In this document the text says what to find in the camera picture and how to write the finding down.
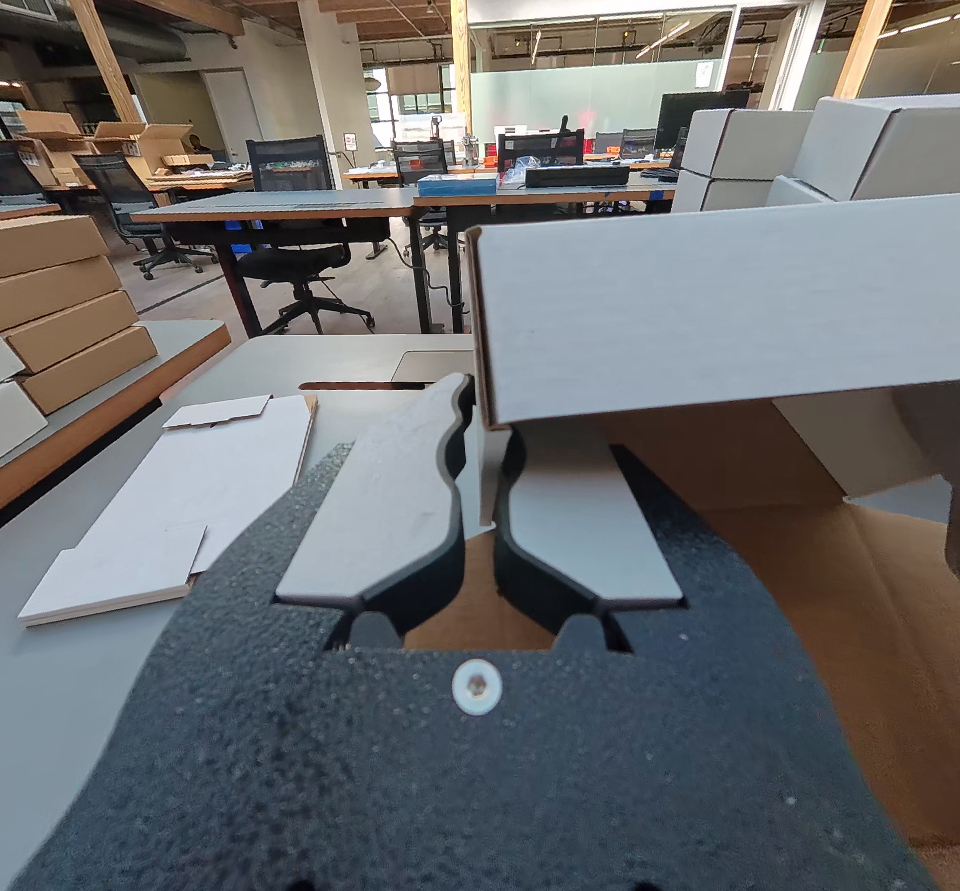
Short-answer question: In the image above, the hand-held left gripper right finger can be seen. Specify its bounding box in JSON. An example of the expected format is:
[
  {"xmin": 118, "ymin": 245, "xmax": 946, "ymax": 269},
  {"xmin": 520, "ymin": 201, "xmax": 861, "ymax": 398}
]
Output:
[{"xmin": 493, "ymin": 422, "xmax": 687, "ymax": 639}]

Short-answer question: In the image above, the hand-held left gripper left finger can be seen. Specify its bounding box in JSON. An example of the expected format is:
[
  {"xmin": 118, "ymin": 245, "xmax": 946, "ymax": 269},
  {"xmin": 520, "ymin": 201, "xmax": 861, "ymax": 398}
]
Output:
[{"xmin": 274, "ymin": 372, "xmax": 477, "ymax": 636}]

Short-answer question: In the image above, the white cardboard box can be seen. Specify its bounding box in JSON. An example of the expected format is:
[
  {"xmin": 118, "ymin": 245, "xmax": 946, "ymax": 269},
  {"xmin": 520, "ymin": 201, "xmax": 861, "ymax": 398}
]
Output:
[
  {"xmin": 403, "ymin": 193, "xmax": 960, "ymax": 891},
  {"xmin": 0, "ymin": 379, "xmax": 50, "ymax": 459}
]

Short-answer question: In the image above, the flat brown cardboard box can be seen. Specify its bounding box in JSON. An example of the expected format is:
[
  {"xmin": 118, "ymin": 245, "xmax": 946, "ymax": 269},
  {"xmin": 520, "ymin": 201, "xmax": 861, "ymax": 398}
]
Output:
[
  {"xmin": 0, "ymin": 255, "xmax": 125, "ymax": 333},
  {"xmin": 3, "ymin": 289, "xmax": 141, "ymax": 375},
  {"xmin": 0, "ymin": 214, "xmax": 114, "ymax": 279},
  {"xmin": 18, "ymin": 324, "xmax": 159, "ymax": 416}
]

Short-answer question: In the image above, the blue flat box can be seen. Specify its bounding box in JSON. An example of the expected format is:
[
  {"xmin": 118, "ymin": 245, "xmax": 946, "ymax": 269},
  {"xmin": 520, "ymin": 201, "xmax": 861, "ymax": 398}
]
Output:
[{"xmin": 417, "ymin": 173, "xmax": 498, "ymax": 197}]

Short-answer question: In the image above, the flat white cardboard box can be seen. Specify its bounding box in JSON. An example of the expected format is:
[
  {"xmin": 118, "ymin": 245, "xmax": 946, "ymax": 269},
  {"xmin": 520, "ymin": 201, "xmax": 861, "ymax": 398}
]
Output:
[{"xmin": 0, "ymin": 379, "xmax": 50, "ymax": 459}]

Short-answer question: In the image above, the stack of flat cardboard sheets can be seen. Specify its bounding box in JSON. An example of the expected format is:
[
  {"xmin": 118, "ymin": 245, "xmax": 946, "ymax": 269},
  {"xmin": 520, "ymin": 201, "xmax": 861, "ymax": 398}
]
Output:
[{"xmin": 16, "ymin": 392, "xmax": 320, "ymax": 630}]

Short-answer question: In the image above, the wood-edged side table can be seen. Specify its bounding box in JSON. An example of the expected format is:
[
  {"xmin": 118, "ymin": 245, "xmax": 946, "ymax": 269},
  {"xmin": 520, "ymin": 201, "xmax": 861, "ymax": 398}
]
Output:
[{"xmin": 0, "ymin": 319, "xmax": 232, "ymax": 511}]

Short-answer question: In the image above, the long black device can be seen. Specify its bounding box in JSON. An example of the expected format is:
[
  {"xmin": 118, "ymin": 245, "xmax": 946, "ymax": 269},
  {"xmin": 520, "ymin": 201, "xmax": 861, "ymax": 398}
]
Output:
[{"xmin": 525, "ymin": 165, "xmax": 631, "ymax": 189}]

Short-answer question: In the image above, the stack of white boxes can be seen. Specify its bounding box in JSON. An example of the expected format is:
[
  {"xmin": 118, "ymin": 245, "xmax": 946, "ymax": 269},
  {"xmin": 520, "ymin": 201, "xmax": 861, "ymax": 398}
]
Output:
[{"xmin": 669, "ymin": 94, "xmax": 960, "ymax": 216}]

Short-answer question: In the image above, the black computer monitor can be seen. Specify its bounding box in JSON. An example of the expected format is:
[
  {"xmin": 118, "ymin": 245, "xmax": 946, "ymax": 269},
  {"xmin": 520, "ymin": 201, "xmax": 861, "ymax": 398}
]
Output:
[{"xmin": 654, "ymin": 90, "xmax": 751, "ymax": 153}]

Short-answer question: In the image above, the pile of open brown cartons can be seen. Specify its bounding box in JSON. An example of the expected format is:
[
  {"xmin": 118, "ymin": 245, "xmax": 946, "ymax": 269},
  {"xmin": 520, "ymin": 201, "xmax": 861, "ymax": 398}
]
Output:
[{"xmin": 15, "ymin": 109, "xmax": 219, "ymax": 187}]

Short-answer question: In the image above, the grey desk with cable hatch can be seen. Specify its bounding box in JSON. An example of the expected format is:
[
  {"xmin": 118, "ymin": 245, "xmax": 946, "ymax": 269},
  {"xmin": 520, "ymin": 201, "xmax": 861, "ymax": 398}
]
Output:
[{"xmin": 159, "ymin": 332, "xmax": 477, "ymax": 403}]

